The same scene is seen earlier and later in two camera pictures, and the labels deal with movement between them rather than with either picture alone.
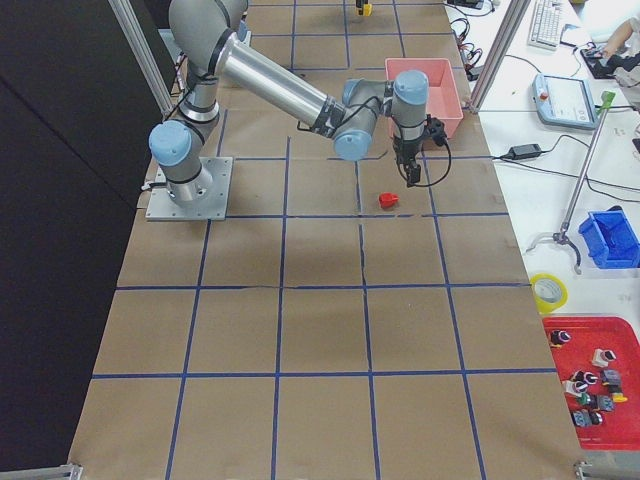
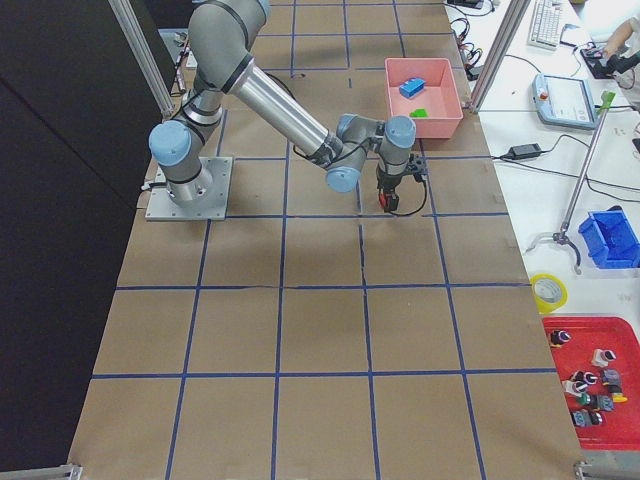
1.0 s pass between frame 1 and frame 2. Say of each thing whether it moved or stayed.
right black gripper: moved
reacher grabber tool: stayed
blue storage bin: stayed
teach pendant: stayed
